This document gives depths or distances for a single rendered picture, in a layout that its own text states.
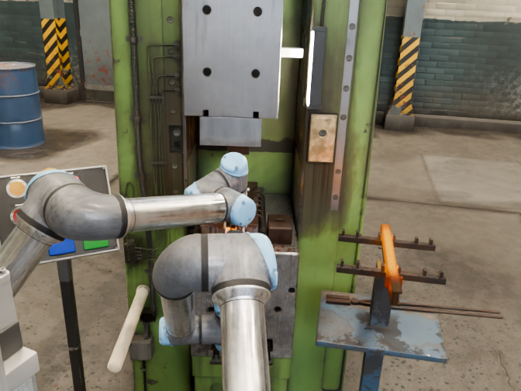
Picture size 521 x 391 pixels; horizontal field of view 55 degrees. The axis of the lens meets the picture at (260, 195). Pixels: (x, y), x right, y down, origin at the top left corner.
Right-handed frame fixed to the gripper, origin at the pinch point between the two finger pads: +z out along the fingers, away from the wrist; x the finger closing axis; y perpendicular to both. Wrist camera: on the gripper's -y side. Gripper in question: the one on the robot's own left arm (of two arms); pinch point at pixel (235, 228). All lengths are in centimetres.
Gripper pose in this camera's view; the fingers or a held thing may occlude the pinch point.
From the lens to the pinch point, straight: 167.8
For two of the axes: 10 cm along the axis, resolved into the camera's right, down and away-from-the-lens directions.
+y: -0.2, 7.8, -6.3
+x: 10.0, 0.3, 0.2
